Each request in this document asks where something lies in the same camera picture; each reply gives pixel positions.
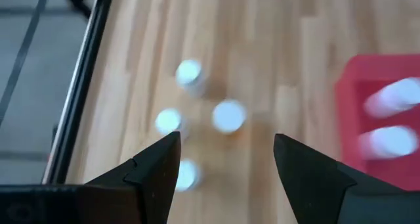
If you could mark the white cup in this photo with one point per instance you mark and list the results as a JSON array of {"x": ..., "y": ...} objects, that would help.
[
  {"x": 390, "y": 142},
  {"x": 187, "y": 174},
  {"x": 397, "y": 96}
]

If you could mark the white cup bottom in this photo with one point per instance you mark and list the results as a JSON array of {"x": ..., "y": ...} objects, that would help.
[{"x": 390, "y": 142}]

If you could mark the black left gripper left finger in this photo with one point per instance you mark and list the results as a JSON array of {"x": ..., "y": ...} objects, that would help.
[{"x": 154, "y": 184}]

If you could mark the black aluminium table frame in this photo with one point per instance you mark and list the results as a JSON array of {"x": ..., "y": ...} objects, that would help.
[{"x": 78, "y": 96}]

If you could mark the red translucent plastic basket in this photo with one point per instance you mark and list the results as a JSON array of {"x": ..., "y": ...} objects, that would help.
[{"x": 349, "y": 119}]

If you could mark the orange pill bottle white cap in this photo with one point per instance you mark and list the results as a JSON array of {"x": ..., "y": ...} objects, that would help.
[{"x": 228, "y": 116}]

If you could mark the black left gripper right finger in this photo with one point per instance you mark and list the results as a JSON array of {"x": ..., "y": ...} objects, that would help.
[{"x": 315, "y": 191}]

